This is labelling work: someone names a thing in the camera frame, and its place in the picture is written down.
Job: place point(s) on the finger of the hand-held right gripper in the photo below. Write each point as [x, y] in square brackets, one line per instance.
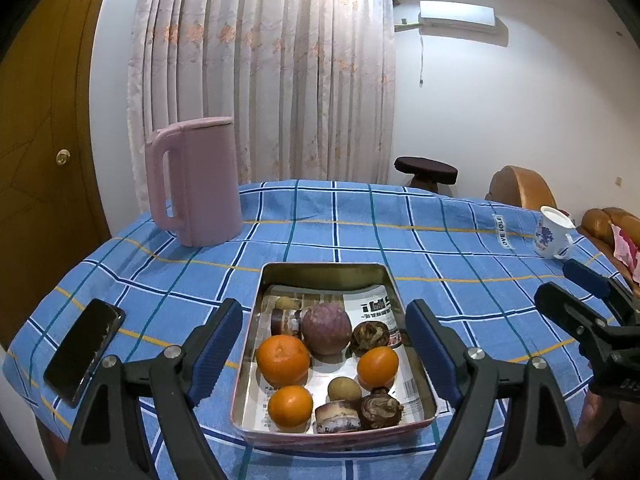
[565, 307]
[587, 275]

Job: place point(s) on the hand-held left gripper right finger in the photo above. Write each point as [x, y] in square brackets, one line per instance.
[430, 345]

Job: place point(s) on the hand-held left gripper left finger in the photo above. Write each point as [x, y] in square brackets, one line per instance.
[220, 345]

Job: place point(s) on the pink metal tin box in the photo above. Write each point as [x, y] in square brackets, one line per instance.
[247, 385]

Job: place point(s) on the small orange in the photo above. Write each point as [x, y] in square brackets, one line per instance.
[290, 406]
[377, 366]

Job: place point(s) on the large orange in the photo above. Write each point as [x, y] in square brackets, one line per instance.
[282, 360]

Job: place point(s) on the dark brown swirled round pastry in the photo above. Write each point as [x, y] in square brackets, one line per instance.
[380, 408]
[369, 336]

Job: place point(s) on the purple passion fruit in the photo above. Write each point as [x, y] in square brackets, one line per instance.
[326, 329]

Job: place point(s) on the person's right hand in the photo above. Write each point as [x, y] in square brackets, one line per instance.
[600, 410]

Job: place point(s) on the brown leather sofa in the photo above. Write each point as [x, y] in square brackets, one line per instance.
[597, 227]

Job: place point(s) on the pink cloth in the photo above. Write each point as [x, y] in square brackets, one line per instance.
[629, 247]

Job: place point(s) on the white cup with blue print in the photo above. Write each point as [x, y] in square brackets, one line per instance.
[550, 235]

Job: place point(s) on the printed paper sheet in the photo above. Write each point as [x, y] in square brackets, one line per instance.
[380, 305]

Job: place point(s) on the wooden chair back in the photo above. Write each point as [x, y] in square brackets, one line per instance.
[520, 185]

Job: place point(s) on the black smartphone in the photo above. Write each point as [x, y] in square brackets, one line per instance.
[85, 350]

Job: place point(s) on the blue plaid tablecloth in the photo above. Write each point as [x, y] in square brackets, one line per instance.
[350, 225]

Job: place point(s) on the pink electric kettle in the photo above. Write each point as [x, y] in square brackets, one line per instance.
[200, 180]

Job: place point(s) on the dark round stool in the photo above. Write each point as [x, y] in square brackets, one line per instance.
[425, 167]

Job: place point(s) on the brass door knob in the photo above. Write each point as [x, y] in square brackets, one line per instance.
[62, 156]

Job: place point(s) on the pale floral curtain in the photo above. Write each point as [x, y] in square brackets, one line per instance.
[260, 75]

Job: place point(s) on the wooden door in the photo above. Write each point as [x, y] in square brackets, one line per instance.
[40, 135]

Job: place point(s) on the white air conditioner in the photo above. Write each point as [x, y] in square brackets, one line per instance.
[455, 20]

